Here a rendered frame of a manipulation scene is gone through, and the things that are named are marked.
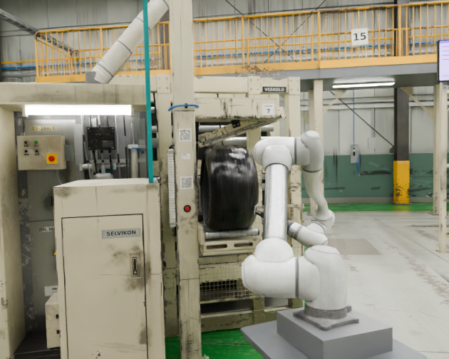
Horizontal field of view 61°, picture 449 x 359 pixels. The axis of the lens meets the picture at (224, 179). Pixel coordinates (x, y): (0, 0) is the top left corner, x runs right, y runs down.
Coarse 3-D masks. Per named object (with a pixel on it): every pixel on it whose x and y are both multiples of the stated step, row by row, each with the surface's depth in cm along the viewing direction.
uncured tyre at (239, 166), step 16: (208, 160) 229; (224, 160) 224; (240, 160) 225; (208, 176) 226; (224, 176) 219; (240, 176) 221; (256, 176) 225; (208, 192) 270; (224, 192) 218; (240, 192) 220; (256, 192) 224; (208, 208) 265; (224, 208) 220; (240, 208) 222; (208, 224) 237; (224, 224) 228; (240, 224) 230
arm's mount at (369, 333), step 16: (288, 320) 145; (368, 320) 144; (288, 336) 146; (304, 336) 136; (320, 336) 129; (336, 336) 129; (352, 336) 130; (368, 336) 133; (384, 336) 136; (304, 352) 136; (320, 352) 127; (336, 352) 128; (352, 352) 130; (368, 352) 133; (384, 352) 136
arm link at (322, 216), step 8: (304, 176) 186; (312, 176) 183; (312, 184) 187; (312, 192) 191; (320, 192) 197; (320, 200) 200; (320, 208) 210; (312, 216) 218; (320, 216) 213; (328, 216) 213; (320, 224) 213; (328, 224) 214
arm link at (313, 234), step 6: (306, 228) 210; (312, 228) 210; (318, 228) 210; (300, 234) 209; (306, 234) 207; (312, 234) 206; (318, 234) 206; (300, 240) 210; (306, 240) 207; (312, 240) 205; (318, 240) 204; (324, 240) 205; (306, 246) 209
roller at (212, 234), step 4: (208, 232) 230; (212, 232) 230; (216, 232) 231; (220, 232) 231; (224, 232) 231; (228, 232) 232; (232, 232) 232; (236, 232) 233; (240, 232) 233; (244, 232) 234; (248, 232) 234; (252, 232) 235; (256, 232) 235; (208, 236) 229; (212, 236) 230; (216, 236) 230; (220, 236) 231; (224, 236) 232; (228, 236) 232; (232, 236) 233; (236, 236) 234
